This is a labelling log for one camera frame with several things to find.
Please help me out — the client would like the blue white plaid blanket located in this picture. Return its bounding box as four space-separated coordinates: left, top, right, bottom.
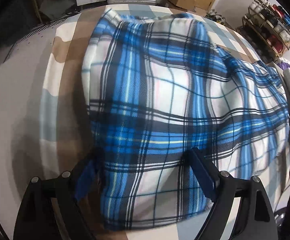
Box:
82 9 289 230

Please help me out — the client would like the wooden shoe rack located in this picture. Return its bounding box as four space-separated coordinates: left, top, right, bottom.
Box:
236 0 290 63

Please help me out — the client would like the brown blue checkered bed sheet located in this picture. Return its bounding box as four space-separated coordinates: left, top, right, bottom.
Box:
39 4 290 239

